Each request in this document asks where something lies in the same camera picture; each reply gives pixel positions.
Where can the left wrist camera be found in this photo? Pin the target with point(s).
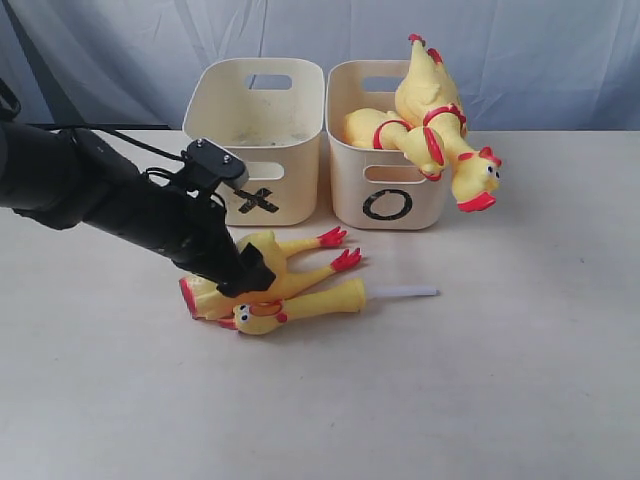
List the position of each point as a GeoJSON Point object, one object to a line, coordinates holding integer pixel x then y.
{"type": "Point", "coordinates": [207, 165]}

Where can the severed chicken head with squeaker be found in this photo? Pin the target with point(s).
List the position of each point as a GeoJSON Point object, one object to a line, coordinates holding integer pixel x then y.
{"type": "Point", "coordinates": [352, 296]}

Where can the cream bin marked O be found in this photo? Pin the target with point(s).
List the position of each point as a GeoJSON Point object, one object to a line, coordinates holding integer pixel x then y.
{"type": "Point", "coordinates": [375, 189]}

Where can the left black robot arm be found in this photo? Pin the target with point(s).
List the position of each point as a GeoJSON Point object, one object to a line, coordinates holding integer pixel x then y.
{"type": "Point", "coordinates": [73, 176]}

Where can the white backdrop curtain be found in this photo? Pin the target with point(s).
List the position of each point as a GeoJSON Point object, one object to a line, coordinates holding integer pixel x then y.
{"type": "Point", "coordinates": [534, 65]}

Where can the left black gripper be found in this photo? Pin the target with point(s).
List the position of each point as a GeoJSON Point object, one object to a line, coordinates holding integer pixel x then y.
{"type": "Point", "coordinates": [192, 233]}

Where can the whole yellow rubber chicken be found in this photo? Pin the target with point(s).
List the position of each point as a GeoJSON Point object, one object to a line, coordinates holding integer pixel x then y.
{"type": "Point", "coordinates": [369, 128]}

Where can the cream bin marked X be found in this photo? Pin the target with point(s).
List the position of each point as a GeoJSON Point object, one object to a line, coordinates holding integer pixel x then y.
{"type": "Point", "coordinates": [269, 112]}

